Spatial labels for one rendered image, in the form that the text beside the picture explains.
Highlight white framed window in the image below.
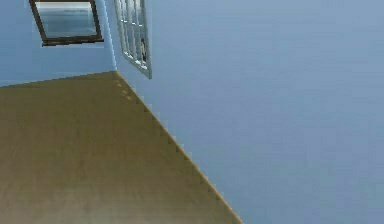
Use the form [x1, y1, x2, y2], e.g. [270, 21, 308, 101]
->
[113, 0, 153, 80]

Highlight dark framed wall picture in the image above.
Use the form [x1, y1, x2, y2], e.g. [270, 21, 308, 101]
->
[28, 0, 105, 47]

